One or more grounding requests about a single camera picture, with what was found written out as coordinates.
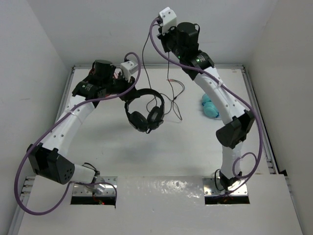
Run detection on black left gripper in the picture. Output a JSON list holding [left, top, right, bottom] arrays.
[[102, 71, 140, 102]]

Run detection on thin black headphone cable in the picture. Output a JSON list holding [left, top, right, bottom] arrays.
[[142, 34, 186, 121]]

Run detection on black over-ear headphones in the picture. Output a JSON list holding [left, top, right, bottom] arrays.
[[124, 88, 166, 134]]

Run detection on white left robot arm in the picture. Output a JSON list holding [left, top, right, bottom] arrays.
[[28, 60, 138, 185]]

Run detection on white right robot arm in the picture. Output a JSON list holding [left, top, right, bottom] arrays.
[[157, 22, 255, 189]]

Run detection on teal cat-ear headphones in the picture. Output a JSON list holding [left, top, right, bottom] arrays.
[[201, 94, 220, 118]]

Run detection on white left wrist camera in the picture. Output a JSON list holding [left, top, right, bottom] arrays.
[[120, 61, 138, 83]]

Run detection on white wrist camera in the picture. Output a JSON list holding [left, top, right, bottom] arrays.
[[120, 61, 138, 83], [159, 7, 177, 35]]

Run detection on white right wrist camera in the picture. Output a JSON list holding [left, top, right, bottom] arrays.
[[159, 7, 177, 35]]

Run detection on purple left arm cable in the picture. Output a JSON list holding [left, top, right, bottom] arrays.
[[14, 51, 141, 216]]

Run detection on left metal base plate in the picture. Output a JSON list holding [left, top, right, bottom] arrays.
[[72, 176, 117, 197]]

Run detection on metal base plate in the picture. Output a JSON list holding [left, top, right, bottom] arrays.
[[202, 176, 248, 197], [72, 176, 117, 197]]

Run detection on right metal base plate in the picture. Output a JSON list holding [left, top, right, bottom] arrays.
[[202, 176, 248, 197]]

